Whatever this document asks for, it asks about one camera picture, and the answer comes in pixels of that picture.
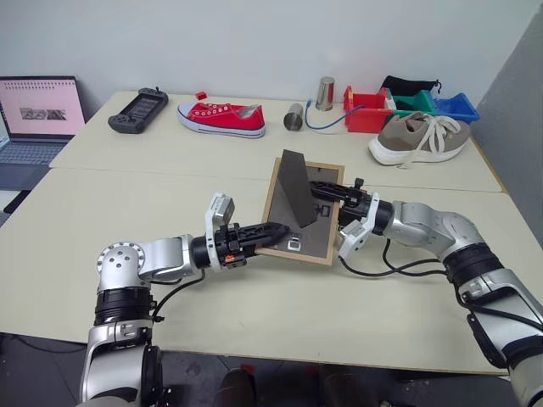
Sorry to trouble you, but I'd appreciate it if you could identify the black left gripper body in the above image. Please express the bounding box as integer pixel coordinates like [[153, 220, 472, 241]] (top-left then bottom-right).
[[213, 223, 249, 271]]

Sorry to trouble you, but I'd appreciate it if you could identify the blue cable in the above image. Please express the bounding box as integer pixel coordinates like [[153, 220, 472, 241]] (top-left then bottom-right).
[[304, 100, 367, 131]]

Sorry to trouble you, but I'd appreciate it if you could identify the grey laptop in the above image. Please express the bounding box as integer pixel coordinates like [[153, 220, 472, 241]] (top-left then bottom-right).
[[0, 75, 88, 191]]

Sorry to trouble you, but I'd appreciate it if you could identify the red canvas sneaker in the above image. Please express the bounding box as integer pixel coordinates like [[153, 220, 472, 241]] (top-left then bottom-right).
[[176, 101, 267, 140]]

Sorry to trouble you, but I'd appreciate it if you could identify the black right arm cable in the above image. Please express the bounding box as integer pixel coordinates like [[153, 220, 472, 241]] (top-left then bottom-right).
[[338, 238, 453, 280]]

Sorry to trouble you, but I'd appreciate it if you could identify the short steel cup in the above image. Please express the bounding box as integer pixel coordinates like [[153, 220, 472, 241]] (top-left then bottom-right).
[[283, 102, 305, 131]]

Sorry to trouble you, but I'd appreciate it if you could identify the black handheld game controller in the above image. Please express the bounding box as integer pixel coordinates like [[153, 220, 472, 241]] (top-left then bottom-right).
[[108, 86, 170, 135]]

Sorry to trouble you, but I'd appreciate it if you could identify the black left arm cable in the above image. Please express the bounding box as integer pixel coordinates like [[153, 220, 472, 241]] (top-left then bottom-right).
[[148, 270, 207, 324]]

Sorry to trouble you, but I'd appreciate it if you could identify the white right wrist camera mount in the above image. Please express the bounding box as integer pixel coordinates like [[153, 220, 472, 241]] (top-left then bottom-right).
[[336, 192, 381, 260]]

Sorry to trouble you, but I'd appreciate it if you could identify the black flat object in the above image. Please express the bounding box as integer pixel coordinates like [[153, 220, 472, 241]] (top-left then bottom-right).
[[2, 189, 31, 215]]

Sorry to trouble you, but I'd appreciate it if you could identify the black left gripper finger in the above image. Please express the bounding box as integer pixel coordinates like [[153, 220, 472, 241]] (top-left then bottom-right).
[[238, 220, 292, 243], [242, 235, 285, 258]]

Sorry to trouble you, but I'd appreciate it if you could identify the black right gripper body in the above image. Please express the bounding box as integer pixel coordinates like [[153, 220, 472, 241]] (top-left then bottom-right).
[[337, 178, 372, 232]]

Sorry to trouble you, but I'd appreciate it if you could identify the black fabric pouch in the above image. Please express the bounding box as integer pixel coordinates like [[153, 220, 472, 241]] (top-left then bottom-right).
[[378, 75, 442, 97]]

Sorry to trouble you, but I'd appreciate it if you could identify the wooden picture frame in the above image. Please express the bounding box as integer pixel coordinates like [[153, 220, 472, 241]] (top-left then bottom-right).
[[256, 148, 345, 267]]

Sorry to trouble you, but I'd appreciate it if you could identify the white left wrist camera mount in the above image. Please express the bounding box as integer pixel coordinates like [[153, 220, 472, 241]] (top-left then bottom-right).
[[204, 192, 236, 272]]

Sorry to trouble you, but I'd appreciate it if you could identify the blue plastic bin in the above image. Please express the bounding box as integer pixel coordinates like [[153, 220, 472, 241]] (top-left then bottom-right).
[[432, 93, 481, 125]]

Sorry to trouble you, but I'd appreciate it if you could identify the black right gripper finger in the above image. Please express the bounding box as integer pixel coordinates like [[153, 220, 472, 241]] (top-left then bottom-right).
[[309, 181, 347, 196], [311, 188, 347, 205]]

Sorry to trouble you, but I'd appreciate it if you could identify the red plastic bin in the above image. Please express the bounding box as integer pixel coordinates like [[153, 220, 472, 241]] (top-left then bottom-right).
[[342, 85, 395, 134]]

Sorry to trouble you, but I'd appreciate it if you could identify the tall steel cup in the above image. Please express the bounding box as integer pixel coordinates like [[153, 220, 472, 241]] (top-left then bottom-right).
[[316, 76, 336, 113]]

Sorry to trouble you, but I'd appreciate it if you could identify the dark rounded shape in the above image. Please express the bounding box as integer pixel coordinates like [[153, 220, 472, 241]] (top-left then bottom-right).
[[219, 367, 257, 407]]

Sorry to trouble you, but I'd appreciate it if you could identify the green plastic bin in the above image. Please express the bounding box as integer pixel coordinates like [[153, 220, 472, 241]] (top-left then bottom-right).
[[383, 87, 438, 118]]

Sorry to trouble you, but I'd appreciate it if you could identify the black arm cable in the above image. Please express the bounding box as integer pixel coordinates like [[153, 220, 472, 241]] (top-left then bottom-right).
[[148, 270, 207, 324], [338, 238, 453, 280]]

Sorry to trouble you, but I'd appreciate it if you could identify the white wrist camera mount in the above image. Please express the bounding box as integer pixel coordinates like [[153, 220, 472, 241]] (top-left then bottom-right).
[[204, 192, 236, 272], [336, 192, 381, 260]]

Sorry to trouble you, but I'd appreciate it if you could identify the grey sneaker with white laces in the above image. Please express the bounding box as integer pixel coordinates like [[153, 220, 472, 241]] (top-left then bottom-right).
[[367, 111, 472, 171]]

